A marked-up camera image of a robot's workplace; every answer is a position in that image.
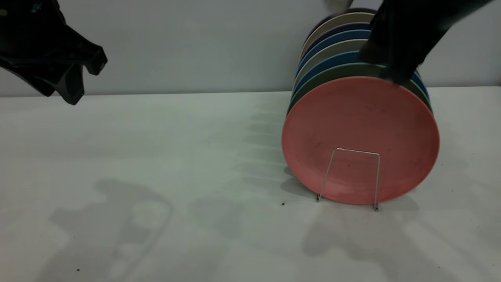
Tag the dark navy round plate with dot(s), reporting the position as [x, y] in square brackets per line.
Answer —
[340, 26]

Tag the blue round plate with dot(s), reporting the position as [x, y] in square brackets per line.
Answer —
[336, 36]
[332, 58]

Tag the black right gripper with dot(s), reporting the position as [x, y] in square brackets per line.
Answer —
[415, 15]

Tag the green round plate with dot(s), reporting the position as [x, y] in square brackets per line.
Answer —
[332, 72]

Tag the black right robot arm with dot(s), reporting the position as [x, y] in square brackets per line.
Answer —
[469, 8]

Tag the dark purple round plate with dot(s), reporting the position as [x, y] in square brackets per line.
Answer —
[362, 9]

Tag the pink round plate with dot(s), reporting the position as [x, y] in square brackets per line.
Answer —
[360, 129]

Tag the beige round plate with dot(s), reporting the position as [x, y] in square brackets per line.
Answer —
[340, 17]
[332, 46]

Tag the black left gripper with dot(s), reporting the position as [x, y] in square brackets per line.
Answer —
[39, 35]

